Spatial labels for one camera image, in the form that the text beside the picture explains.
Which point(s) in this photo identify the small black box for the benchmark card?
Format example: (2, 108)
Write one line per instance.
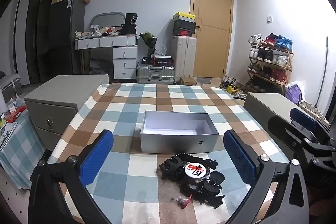
(146, 60)

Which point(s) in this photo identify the shoe rack with shoes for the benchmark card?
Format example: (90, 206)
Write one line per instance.
(267, 54)

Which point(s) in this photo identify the dark wardrobe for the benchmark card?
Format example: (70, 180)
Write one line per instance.
(36, 29)

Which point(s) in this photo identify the silver cardboard box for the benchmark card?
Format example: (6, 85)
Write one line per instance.
(178, 144)

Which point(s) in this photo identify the small red hair clip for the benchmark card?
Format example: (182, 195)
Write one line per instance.
(185, 201)

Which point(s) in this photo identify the checked tablecloth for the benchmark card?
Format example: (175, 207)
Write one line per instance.
(126, 113)

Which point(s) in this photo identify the white upright suitcase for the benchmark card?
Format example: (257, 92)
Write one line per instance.
(183, 56)

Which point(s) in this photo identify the red black shoe box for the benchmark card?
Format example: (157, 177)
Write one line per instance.
(183, 32)

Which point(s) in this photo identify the black wrapped bouquet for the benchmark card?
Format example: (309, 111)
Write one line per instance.
(149, 41)

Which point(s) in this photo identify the yellow shoe box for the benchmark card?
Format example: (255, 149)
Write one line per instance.
(183, 16)

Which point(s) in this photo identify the small brown cardboard box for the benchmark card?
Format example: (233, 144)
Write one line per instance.
(187, 81)

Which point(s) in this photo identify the round white red badge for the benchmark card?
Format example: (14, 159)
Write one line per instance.
(195, 171)

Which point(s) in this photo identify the grey arched mirror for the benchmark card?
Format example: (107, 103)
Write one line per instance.
(107, 19)

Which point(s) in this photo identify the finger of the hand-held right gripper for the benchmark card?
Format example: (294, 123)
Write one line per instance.
(281, 127)
(302, 116)

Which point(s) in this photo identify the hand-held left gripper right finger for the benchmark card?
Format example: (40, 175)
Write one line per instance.
(239, 158)

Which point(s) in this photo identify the blue checked cloth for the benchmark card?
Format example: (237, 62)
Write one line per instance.
(18, 145)

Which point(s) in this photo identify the pile of floor shoes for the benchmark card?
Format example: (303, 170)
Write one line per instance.
(232, 86)

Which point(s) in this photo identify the grey drawer cabinet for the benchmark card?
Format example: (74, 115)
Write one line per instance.
(60, 98)

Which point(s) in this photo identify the silver suitcase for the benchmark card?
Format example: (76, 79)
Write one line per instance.
(155, 74)

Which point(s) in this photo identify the long grey pole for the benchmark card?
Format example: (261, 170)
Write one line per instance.
(325, 64)

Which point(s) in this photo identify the wicker basket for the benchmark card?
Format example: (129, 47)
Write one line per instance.
(313, 111)

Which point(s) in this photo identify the large black hair claw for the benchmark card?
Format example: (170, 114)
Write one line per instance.
(170, 165)

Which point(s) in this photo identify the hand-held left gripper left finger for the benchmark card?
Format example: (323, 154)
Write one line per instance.
(97, 155)

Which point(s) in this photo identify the white dressing table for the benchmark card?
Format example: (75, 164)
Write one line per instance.
(123, 61)

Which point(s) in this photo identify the purple bag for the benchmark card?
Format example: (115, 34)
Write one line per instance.
(294, 94)

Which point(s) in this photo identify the small black hair claw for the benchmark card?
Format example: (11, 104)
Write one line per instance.
(214, 182)

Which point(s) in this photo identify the black wavy hair clip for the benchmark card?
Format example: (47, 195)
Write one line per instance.
(210, 163)

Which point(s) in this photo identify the wooden door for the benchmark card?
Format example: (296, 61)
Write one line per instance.
(212, 43)

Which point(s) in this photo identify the dark grey fridge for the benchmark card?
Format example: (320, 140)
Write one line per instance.
(67, 35)

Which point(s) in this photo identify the wooden shoe rack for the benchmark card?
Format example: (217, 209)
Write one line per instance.
(287, 66)

